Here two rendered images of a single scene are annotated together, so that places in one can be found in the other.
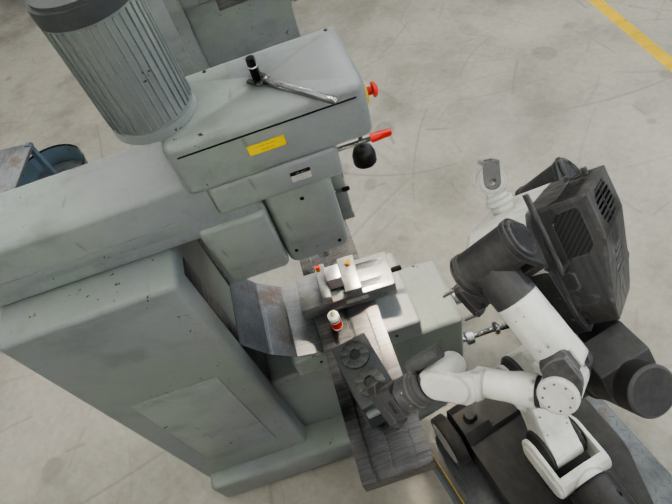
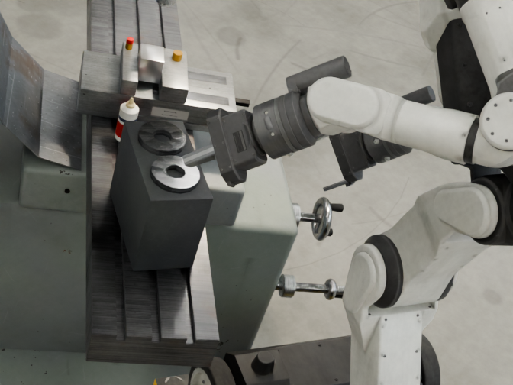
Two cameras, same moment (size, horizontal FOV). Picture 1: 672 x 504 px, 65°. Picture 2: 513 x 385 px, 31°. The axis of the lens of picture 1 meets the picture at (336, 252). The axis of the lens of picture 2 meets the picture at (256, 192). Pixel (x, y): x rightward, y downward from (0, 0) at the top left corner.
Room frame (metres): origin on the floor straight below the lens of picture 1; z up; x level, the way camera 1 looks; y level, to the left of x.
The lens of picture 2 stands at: (-0.61, 0.35, 2.20)
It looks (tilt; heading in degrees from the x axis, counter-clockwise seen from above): 40 degrees down; 339
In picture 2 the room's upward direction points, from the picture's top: 19 degrees clockwise
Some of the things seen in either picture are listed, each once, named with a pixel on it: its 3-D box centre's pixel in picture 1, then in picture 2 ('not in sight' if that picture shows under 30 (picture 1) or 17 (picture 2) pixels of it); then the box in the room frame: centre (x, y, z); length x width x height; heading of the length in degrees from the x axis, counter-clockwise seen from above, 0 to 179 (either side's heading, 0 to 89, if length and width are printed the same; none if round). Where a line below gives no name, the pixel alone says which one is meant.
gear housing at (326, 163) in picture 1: (268, 151); not in sight; (1.09, 0.08, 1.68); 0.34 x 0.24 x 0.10; 90
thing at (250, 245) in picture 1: (240, 220); not in sight; (1.09, 0.23, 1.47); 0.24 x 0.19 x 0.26; 0
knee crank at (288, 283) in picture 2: (487, 331); (315, 288); (0.94, -0.49, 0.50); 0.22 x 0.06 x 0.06; 90
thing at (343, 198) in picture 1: (341, 192); not in sight; (1.08, -0.07, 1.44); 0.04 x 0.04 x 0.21; 0
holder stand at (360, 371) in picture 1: (367, 379); (159, 192); (0.69, 0.04, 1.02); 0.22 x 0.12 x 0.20; 10
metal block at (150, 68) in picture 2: (333, 276); (150, 63); (1.09, 0.04, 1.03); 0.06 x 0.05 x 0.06; 177
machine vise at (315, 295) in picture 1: (344, 282); (158, 85); (1.09, 0.01, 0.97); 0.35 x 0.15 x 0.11; 87
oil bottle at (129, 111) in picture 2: (334, 318); (127, 118); (0.96, 0.08, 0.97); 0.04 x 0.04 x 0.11
